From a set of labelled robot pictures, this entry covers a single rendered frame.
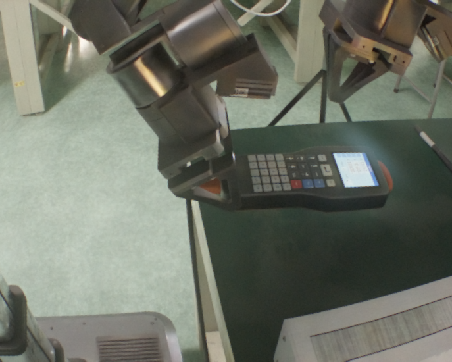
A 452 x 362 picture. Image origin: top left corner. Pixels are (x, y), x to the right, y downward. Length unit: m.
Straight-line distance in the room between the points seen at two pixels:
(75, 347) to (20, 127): 1.42
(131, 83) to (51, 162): 1.63
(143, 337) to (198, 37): 0.84
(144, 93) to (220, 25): 0.09
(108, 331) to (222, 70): 0.84
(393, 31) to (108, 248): 1.38
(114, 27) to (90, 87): 2.08
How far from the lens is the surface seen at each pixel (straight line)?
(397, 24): 0.44
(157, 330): 1.16
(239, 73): 0.45
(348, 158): 0.59
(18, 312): 0.78
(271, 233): 0.69
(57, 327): 1.21
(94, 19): 0.43
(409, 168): 0.85
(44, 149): 2.15
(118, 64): 0.44
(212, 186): 0.55
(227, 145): 0.57
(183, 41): 0.43
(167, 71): 0.45
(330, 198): 0.54
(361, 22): 0.44
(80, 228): 1.75
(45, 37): 2.92
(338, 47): 0.44
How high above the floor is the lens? 1.26
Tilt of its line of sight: 43 degrees down
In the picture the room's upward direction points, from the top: 2 degrees clockwise
